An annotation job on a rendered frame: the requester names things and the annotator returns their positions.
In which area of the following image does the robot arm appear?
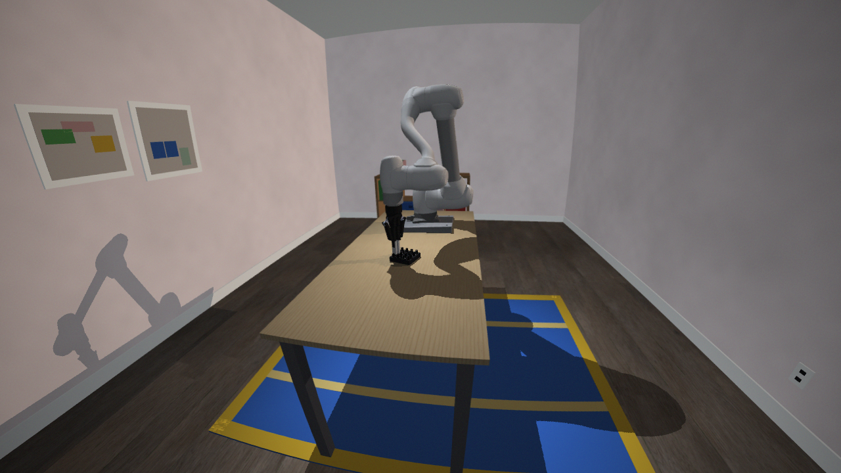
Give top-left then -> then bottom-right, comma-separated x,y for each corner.
380,84 -> 473,223

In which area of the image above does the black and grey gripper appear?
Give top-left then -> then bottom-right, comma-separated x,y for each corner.
382,204 -> 406,254

